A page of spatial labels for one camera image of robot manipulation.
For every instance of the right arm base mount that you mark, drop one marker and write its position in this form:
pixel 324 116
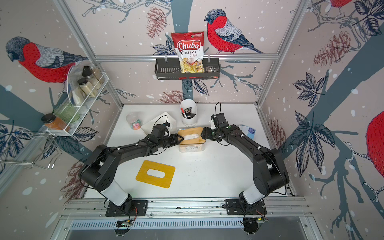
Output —
pixel 239 207

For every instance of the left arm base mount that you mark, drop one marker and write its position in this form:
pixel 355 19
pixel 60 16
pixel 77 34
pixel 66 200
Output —
pixel 131 207

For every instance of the beige spice bottle front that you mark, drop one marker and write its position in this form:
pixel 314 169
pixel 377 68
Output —
pixel 87 88

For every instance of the beige spice bottle back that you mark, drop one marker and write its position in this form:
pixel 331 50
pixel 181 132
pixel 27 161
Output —
pixel 88 74

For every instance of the metal wire hook rack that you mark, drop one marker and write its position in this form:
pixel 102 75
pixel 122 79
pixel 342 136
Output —
pixel 30 150

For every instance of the white pen holder cup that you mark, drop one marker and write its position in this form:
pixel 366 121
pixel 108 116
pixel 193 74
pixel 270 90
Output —
pixel 188 110

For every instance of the black wire wall basket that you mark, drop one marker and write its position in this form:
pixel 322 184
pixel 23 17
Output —
pixel 170 69

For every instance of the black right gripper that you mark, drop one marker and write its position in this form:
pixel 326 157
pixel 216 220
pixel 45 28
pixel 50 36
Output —
pixel 205 131

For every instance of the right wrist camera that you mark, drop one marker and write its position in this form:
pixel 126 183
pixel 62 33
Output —
pixel 218 121

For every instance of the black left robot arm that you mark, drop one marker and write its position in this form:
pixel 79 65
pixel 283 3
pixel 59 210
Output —
pixel 100 168

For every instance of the yellow plastic lid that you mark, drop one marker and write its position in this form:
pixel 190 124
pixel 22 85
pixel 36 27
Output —
pixel 156 174

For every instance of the orange spice jar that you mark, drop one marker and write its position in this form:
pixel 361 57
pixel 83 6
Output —
pixel 54 123

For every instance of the clear jar with candies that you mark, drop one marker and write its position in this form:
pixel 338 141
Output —
pixel 134 121

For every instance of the clear plastic tissue box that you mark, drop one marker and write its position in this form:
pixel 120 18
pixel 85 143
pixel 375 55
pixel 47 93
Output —
pixel 191 148

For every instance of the green jar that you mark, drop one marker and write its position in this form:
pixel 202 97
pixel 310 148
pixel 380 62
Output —
pixel 67 112

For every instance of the beige spice bottle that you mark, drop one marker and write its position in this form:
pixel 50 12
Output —
pixel 88 74
pixel 87 88

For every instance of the blue white tissue pack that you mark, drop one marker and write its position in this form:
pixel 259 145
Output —
pixel 248 131

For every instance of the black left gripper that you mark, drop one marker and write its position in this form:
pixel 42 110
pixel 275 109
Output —
pixel 175 140

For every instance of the white wire spice rack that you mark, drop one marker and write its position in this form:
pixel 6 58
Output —
pixel 77 97

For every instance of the white rectangular bin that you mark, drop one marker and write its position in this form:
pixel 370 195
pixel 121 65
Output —
pixel 161 119

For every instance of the red Chuba chips bag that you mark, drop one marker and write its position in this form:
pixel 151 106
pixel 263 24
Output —
pixel 190 50

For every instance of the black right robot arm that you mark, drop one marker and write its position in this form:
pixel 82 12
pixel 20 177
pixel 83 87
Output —
pixel 269 170

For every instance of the bamboo tissue box lid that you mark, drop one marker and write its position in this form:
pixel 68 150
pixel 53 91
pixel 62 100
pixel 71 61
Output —
pixel 197 130

